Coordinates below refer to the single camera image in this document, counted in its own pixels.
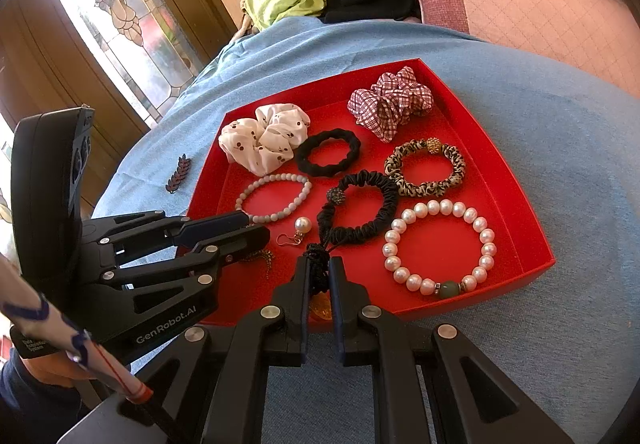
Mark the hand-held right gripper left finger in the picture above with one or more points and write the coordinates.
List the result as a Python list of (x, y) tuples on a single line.
[(303, 309)]

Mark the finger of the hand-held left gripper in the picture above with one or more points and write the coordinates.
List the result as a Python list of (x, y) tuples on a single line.
[(220, 223), (240, 244)]

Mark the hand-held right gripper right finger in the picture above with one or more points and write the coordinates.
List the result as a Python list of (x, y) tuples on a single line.
[(336, 314)]

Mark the red square tray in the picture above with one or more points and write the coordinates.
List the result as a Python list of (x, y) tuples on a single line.
[(500, 204)]

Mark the person's left forearm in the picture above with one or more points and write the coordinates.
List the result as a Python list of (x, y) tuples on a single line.
[(30, 414)]

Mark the person's left hand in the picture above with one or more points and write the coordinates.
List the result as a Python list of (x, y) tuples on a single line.
[(55, 369)]

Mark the dark leaf hair clip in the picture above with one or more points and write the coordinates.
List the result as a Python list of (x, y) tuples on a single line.
[(179, 173)]

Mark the pearl hook earring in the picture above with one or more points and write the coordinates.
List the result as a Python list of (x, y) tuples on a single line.
[(302, 225)]

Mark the white dotted scrunchie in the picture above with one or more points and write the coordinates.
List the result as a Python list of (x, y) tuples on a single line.
[(265, 138)]

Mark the stained glass window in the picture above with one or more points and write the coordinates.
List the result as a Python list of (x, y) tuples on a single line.
[(125, 8)]

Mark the red plaid scrunchie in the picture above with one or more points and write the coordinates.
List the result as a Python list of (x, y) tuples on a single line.
[(390, 103)]

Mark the blue blanket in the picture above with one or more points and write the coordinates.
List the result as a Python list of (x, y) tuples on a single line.
[(550, 123)]

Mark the pink quilted bed sheet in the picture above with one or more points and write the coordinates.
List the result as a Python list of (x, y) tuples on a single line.
[(540, 8)]

